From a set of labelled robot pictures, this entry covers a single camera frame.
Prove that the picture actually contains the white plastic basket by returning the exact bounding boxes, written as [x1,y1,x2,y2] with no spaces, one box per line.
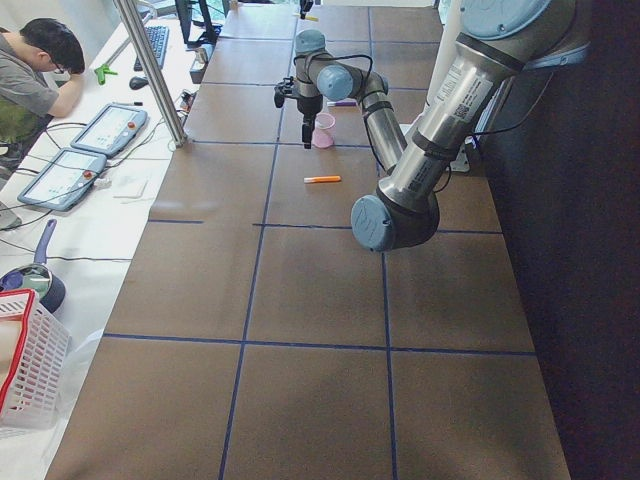
[1,289,70,439]

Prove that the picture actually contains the aluminium frame post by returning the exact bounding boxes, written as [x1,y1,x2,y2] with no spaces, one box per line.
[113,0,187,148]

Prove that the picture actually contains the teach pendant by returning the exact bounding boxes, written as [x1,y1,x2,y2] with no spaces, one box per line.
[17,148,107,212]
[70,103,148,158]

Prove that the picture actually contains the yellow highlighter pen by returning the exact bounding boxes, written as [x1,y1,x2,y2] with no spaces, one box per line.
[293,13,319,22]

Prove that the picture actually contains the black computer mouse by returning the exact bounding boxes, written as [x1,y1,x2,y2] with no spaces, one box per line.
[129,76,149,91]

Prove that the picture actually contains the seated person grey shirt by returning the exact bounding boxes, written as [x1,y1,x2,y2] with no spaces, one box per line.
[1,18,85,169]

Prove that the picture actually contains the upper teach pendant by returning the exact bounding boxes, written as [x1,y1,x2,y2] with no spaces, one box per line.
[70,103,148,158]

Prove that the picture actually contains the black monitor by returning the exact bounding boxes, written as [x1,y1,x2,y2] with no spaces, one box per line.
[174,0,226,49]

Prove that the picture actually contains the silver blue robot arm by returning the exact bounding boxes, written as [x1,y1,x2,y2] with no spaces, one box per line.
[299,0,314,16]
[274,1,592,252]

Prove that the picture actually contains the green plastic clamp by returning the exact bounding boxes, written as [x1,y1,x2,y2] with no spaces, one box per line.
[94,64,117,85]

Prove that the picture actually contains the blue saucepan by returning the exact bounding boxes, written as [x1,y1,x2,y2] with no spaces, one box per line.
[1,219,66,313]

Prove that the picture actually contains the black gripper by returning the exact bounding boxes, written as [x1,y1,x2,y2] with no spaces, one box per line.
[297,95,323,149]

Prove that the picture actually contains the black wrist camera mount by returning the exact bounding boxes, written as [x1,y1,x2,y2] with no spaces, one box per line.
[274,76,300,109]

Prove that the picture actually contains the lower teach pendant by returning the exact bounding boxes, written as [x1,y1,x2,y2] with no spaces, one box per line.
[17,148,107,212]

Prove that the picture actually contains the black keyboard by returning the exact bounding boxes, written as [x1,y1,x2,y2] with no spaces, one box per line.
[144,25,170,69]

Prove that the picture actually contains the orange highlighter pen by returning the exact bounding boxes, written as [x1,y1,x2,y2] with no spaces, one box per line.
[303,175,342,184]

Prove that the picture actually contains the pink mesh pen holder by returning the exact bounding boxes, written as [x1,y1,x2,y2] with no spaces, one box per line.
[312,112,336,149]

